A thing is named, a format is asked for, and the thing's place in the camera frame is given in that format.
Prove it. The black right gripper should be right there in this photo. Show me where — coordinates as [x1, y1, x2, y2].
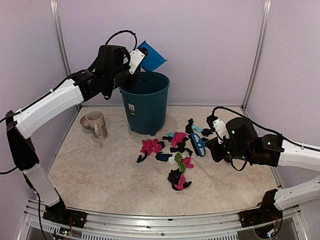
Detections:
[206, 136, 253, 162]

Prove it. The blue hand brush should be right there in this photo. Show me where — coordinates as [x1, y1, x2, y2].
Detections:
[188, 133, 206, 158]

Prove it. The blue plastic dustpan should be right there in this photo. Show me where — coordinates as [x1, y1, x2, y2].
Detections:
[137, 40, 167, 72]

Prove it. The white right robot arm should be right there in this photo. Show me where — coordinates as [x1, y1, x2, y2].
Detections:
[205, 115, 320, 222]

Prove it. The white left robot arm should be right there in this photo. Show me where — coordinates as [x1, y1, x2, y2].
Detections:
[5, 45, 148, 223]

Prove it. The light blue paper scrap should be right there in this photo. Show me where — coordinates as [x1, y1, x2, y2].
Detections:
[191, 124, 202, 133]

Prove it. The teal plastic waste bin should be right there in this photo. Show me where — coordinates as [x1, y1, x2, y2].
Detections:
[119, 72, 170, 136]

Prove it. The white ceramic mug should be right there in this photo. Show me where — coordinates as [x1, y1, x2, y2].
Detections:
[79, 110, 108, 140]

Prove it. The green paper scrap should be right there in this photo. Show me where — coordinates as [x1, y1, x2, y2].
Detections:
[174, 152, 187, 174]

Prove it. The white paper scrap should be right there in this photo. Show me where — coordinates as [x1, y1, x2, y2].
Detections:
[168, 156, 176, 165]

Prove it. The black crumpled paper scrap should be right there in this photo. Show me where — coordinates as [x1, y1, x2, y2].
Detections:
[167, 169, 192, 191]

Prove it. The navy paper scrap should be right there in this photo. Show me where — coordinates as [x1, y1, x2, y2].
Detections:
[155, 152, 172, 162]

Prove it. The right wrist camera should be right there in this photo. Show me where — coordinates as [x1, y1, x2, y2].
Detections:
[206, 115, 229, 144]

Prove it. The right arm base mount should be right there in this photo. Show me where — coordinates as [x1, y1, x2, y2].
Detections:
[238, 189, 283, 228]

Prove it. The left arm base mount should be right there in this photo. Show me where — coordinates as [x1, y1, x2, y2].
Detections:
[43, 197, 87, 229]

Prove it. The aluminium front rail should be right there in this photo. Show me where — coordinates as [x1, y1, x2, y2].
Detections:
[22, 199, 301, 240]

